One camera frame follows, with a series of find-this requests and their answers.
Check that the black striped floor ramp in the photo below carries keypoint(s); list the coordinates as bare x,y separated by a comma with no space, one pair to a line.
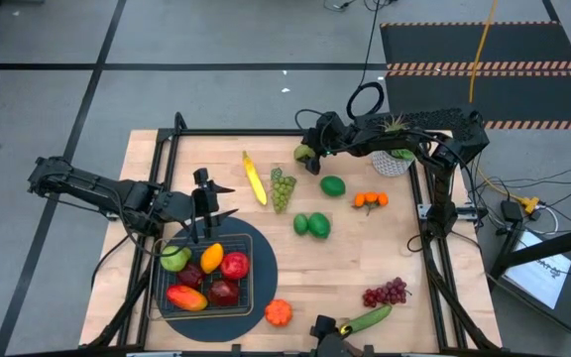
489,94

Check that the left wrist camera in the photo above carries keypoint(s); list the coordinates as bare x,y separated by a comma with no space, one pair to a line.
206,202

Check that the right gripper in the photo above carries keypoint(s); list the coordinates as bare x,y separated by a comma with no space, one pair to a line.
332,134

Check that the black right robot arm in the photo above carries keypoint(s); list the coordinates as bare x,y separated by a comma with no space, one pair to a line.
445,198

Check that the black power adapter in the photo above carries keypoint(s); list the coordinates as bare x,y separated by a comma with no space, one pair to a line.
512,210

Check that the yellow mango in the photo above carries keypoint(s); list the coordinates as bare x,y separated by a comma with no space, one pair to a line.
212,258

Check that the bright red apple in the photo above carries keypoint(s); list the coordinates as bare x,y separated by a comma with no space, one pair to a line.
235,265

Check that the green grape bunch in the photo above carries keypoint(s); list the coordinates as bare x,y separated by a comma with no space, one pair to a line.
281,193

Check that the black metal table frame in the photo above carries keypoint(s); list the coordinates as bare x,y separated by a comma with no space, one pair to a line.
241,132

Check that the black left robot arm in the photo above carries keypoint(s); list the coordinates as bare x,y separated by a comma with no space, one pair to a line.
112,191

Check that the yellow banana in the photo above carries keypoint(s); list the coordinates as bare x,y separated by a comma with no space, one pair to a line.
255,181

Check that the round dark blue mat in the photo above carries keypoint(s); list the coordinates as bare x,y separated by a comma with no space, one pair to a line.
261,297

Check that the brownish green pear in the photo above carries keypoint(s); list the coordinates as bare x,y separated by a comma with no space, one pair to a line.
301,153

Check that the succulent in white pot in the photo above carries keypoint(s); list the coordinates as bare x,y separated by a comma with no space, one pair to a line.
389,166

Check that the green cucumber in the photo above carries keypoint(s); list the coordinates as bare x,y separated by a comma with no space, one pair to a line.
370,318

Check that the red orange mango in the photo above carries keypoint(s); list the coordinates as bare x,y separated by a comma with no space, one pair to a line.
186,297

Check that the light green apple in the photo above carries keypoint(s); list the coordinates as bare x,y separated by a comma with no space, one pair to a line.
174,259

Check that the orange kumquat sprig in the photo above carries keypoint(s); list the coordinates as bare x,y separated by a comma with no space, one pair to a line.
370,198

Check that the yellow plug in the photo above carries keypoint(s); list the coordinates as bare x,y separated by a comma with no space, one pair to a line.
531,203

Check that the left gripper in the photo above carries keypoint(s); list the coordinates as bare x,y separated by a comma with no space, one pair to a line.
201,176

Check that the round green lime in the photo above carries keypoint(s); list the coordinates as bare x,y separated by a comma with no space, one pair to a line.
332,186

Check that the maroon apple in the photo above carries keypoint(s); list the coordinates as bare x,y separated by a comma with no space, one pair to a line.
191,276

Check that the large dark green lime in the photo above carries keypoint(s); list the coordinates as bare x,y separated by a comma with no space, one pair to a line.
319,225

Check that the black equipment stand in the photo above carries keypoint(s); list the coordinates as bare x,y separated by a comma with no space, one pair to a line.
563,243

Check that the red grape bunch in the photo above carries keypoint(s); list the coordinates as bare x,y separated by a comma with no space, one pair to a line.
384,293

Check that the crinkled orange bell pepper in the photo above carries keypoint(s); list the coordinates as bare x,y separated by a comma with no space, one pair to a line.
278,313

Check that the glossy dark red apple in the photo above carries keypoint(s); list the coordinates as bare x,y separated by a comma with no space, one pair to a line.
223,292

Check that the small green lime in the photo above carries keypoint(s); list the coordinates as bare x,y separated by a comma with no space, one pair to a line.
301,224

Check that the black perforated computer case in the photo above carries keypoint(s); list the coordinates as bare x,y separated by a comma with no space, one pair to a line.
444,119

